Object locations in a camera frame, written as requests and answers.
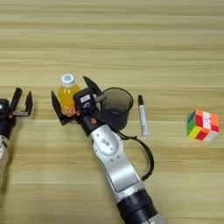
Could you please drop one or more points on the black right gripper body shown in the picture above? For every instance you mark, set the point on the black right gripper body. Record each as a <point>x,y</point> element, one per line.
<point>90,122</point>

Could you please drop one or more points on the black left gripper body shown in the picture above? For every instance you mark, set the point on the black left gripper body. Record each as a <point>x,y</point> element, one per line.
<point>7,125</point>

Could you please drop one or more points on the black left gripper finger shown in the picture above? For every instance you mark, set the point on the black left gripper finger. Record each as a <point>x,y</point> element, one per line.
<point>29,102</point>

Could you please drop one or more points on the black mesh pen cup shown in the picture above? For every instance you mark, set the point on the black mesh pen cup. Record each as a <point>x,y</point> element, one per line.
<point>122,116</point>

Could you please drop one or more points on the white marker pen black cap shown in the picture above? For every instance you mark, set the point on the white marker pen black cap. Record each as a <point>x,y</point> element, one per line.
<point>143,119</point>

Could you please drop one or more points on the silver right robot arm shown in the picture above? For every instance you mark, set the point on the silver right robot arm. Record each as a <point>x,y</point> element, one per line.
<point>113,163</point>

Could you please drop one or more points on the colourful Rubik's cube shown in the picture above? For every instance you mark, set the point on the colourful Rubik's cube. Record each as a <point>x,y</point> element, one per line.
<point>204,125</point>

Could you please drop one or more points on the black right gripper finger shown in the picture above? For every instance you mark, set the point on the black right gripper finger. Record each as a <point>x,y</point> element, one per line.
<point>59,115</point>
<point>92,85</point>

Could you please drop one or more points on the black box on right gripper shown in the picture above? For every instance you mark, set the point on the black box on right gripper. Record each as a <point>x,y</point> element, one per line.
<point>78,100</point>

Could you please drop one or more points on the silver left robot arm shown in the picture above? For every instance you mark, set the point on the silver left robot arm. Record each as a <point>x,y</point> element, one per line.
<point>2,151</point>

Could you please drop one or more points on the orange juice bottle white cap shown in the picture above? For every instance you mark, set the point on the orange juice bottle white cap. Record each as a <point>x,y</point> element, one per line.
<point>67,93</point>

